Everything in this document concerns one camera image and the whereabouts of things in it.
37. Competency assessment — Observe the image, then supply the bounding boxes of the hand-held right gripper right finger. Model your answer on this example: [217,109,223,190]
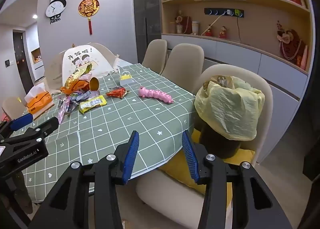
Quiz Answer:
[182,130,293,229]

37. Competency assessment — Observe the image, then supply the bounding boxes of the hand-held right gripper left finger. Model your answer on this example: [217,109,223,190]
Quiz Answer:
[28,130,140,229]

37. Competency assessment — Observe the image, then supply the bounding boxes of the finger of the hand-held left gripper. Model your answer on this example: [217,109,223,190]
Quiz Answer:
[2,117,60,147]
[0,113,34,141]

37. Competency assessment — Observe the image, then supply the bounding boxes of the pink stick wrapper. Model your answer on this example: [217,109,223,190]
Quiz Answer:
[58,98,71,125]

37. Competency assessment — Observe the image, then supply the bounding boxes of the dark trash bin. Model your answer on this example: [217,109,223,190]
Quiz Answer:
[199,119,242,159]

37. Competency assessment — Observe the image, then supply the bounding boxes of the orange snack bag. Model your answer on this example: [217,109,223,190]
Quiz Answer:
[61,79,92,94]

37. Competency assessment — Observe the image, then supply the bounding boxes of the yellow snack packet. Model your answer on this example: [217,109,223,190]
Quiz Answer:
[78,95,107,115]

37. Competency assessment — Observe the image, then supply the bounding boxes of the gold snack bag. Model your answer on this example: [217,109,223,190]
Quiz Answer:
[64,64,93,87]

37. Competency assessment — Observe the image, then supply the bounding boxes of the yellow plastic trash bag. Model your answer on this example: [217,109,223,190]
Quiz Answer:
[194,76,265,142]

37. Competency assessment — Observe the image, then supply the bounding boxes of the gold cylinder can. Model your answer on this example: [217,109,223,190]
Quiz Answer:
[86,77,100,92]

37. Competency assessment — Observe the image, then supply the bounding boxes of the red snack packet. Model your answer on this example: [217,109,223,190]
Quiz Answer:
[106,86,130,100]

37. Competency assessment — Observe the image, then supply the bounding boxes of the yellow seat cushion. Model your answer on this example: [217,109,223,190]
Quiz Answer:
[157,129,255,194]

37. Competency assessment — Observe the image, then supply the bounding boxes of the beige dining chair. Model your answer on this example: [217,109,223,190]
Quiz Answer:
[136,64,273,219]
[1,97,27,122]
[141,39,168,74]
[87,42,118,59]
[160,44,205,79]

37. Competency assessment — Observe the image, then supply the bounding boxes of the orange tissue box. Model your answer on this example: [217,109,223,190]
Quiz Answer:
[24,85,54,115]

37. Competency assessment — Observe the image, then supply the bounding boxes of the green checked tablecloth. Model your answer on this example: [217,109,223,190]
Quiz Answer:
[0,62,197,203]

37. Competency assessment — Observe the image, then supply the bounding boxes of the dark room door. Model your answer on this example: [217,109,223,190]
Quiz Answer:
[12,31,34,87]

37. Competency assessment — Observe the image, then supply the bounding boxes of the pink caterpillar toy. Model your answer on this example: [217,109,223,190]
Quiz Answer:
[139,86,174,105]

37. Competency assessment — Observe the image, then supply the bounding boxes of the grey toy basket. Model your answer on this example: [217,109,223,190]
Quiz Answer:
[119,70,133,86]

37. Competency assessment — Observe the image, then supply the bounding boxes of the white cartoon tote bag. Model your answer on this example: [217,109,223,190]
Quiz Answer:
[44,43,121,90]

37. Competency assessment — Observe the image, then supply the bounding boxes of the grey sideboard cabinet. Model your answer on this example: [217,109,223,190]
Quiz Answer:
[161,34,309,164]

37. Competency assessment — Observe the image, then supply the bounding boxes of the red gold knot ornament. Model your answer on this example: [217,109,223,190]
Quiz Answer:
[78,0,98,35]

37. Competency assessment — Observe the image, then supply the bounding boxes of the dark red pearl bag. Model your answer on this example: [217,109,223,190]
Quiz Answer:
[181,16,191,34]

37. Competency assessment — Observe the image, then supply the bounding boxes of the flower vase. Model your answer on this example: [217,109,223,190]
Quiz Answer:
[172,10,185,34]

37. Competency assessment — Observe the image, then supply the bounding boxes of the dark tall glass door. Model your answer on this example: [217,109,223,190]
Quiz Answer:
[132,0,162,64]

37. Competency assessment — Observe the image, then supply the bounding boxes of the black power strip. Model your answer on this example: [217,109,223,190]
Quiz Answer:
[204,7,244,18]

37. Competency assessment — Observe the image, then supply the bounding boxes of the pink roll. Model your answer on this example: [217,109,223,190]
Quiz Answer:
[300,45,308,70]

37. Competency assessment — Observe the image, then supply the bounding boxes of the panda wall clock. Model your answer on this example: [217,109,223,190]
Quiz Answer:
[46,0,67,24]

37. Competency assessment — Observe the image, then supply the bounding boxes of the black power cable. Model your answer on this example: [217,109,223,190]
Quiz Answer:
[236,17,250,46]

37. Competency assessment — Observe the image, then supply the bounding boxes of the white charger cable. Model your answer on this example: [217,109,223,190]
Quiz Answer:
[201,14,228,36]

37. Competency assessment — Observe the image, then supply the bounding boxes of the wooden wall shelf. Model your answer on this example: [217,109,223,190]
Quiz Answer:
[159,0,313,77]

